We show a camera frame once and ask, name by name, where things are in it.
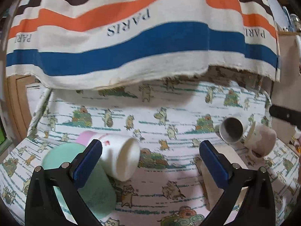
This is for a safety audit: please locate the beige square paper cup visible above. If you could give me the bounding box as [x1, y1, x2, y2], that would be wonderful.
[200, 144, 247, 211]

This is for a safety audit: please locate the mint green cup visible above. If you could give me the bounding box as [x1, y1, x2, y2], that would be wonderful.
[41, 143, 116, 220]

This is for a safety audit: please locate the white cylindrical cup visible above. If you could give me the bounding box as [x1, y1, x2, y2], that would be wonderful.
[219, 114, 249, 143]

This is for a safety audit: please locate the white cup with pink base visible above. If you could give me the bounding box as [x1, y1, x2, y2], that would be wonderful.
[76, 131, 140, 182]

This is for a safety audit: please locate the brown wooden board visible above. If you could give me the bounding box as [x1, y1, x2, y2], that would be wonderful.
[270, 31, 301, 132]

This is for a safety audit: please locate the pink and white mug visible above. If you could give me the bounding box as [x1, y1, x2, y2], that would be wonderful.
[244, 121, 277, 160]

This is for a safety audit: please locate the cartoon cat print bedsheet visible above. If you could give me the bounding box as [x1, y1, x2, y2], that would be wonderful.
[0, 65, 299, 226]

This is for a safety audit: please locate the striped Paris curtain cloth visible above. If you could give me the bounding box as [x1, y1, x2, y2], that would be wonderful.
[6, 0, 280, 90]

